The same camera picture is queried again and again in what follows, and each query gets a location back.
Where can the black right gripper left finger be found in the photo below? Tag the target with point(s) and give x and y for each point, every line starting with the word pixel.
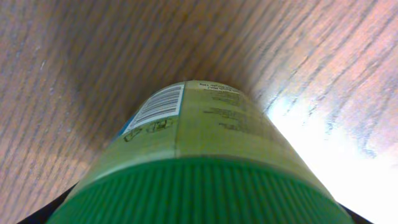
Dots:
pixel 43 214

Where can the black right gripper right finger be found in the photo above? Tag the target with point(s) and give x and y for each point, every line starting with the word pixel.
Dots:
pixel 358 219

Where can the green lid jar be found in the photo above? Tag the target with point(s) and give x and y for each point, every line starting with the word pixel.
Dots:
pixel 199 152

